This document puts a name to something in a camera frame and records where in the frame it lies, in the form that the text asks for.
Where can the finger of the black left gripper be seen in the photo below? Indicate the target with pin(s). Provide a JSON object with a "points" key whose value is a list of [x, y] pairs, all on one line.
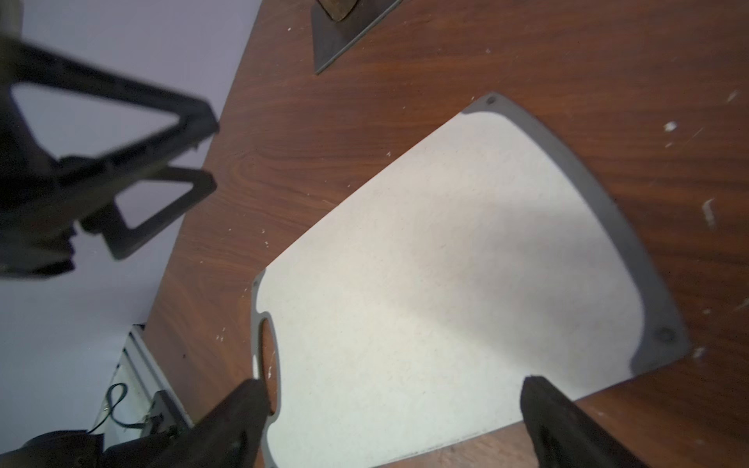
{"points": [[89, 183], [123, 240]]}

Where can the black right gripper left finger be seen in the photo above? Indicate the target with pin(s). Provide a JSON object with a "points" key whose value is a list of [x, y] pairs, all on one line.
{"points": [[229, 436]]}

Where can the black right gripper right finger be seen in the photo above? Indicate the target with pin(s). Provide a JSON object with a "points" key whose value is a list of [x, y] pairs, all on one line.
{"points": [[565, 436]]}

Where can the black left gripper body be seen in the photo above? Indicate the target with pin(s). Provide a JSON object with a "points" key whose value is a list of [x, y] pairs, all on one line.
{"points": [[31, 248]]}

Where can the white grey-rimmed cutting board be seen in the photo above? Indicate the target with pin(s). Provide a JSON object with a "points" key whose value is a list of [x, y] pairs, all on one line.
{"points": [[407, 319]]}

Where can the aluminium front rail frame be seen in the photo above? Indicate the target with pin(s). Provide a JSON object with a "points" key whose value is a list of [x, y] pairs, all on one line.
{"points": [[139, 401]]}

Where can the dark metal tree base plate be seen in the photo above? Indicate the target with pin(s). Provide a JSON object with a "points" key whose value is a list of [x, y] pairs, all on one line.
{"points": [[337, 25]]}

